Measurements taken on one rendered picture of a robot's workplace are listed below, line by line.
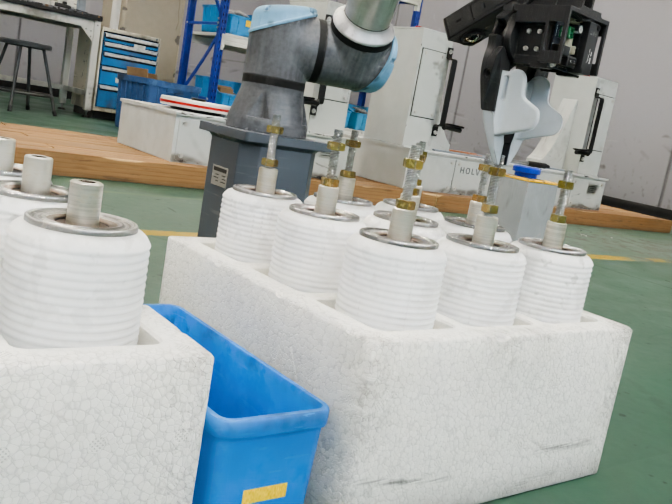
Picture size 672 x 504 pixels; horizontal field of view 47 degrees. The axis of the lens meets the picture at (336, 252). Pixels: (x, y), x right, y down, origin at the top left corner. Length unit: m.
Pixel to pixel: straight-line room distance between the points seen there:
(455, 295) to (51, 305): 0.41
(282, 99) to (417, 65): 2.24
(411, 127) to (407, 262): 2.96
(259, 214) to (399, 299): 0.24
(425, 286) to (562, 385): 0.23
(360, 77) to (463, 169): 2.38
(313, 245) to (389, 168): 2.88
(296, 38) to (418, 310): 0.81
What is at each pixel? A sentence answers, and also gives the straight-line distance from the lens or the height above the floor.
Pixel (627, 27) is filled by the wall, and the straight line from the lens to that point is 6.98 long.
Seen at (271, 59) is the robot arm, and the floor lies 0.43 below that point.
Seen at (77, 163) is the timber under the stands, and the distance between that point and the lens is 2.75.
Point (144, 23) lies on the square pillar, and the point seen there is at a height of 0.83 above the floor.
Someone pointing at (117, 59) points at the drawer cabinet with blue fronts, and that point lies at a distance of 6.38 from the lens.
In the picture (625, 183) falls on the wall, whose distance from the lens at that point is 6.72.
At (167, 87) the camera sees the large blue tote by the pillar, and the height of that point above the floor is 0.33.
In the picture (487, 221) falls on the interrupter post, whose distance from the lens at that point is 0.81.
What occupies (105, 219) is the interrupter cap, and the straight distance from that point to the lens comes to 0.59.
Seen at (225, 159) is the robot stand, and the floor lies 0.24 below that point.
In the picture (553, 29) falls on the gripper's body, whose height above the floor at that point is 0.47.
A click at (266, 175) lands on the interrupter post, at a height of 0.27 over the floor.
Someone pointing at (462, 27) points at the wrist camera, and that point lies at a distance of 0.85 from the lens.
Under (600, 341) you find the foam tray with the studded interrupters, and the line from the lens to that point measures 0.90.
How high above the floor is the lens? 0.36
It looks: 10 degrees down
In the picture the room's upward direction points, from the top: 10 degrees clockwise
